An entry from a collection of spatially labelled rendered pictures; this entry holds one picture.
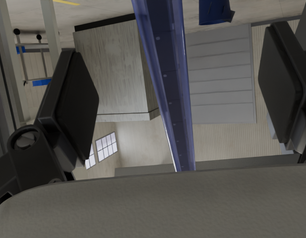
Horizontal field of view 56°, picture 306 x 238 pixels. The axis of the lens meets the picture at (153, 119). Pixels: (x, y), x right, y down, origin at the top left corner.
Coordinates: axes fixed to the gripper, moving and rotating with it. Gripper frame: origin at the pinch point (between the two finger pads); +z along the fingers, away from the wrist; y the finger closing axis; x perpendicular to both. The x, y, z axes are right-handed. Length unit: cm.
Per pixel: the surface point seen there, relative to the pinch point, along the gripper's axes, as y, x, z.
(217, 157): 98, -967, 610
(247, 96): 215, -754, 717
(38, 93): -464, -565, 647
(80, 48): -196, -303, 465
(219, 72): 129, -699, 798
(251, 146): 219, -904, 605
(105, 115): -164, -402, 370
